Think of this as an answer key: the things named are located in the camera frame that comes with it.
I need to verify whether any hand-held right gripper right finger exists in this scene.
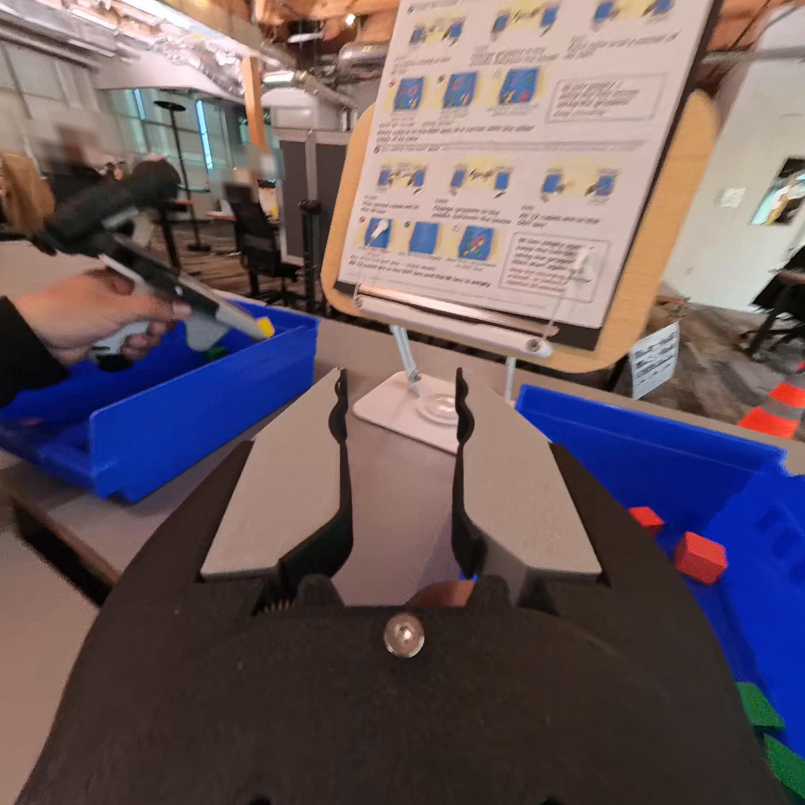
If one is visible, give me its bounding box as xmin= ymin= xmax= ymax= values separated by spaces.
xmin=450 ymin=368 xmax=602 ymax=606

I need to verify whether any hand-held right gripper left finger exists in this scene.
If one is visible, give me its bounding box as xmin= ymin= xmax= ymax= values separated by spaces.
xmin=200 ymin=366 xmax=354 ymax=582

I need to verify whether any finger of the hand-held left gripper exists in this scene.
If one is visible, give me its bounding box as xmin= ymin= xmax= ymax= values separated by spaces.
xmin=184 ymin=301 xmax=275 ymax=353

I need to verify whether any blue plastic bin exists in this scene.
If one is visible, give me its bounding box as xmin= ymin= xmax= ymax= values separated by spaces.
xmin=514 ymin=384 xmax=805 ymax=805
xmin=0 ymin=297 xmax=320 ymax=505

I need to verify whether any person's left hand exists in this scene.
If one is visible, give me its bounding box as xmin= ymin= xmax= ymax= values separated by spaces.
xmin=11 ymin=269 xmax=193 ymax=367

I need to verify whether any black office chair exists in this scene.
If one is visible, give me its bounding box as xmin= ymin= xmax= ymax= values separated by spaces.
xmin=228 ymin=200 xmax=303 ymax=303

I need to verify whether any black floor lamp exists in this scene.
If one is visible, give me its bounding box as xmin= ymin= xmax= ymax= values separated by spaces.
xmin=153 ymin=99 xmax=211 ymax=254

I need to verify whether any grey partition panel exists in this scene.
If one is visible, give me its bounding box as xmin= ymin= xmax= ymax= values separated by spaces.
xmin=277 ymin=129 xmax=352 ymax=268

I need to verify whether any laminated picture sheet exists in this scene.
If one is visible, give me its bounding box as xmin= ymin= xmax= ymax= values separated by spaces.
xmin=629 ymin=321 xmax=682 ymax=401

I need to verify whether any orange traffic cone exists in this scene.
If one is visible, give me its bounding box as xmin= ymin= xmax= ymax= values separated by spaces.
xmin=737 ymin=379 xmax=805 ymax=441

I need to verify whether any wooden document stand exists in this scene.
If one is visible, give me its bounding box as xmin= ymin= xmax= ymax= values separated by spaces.
xmin=321 ymin=88 xmax=722 ymax=455

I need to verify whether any white instruction sheet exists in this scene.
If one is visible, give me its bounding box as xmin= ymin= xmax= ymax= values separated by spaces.
xmin=336 ymin=0 xmax=717 ymax=331

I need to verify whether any black support post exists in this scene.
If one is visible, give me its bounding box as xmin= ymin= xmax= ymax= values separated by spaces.
xmin=299 ymin=198 xmax=325 ymax=315

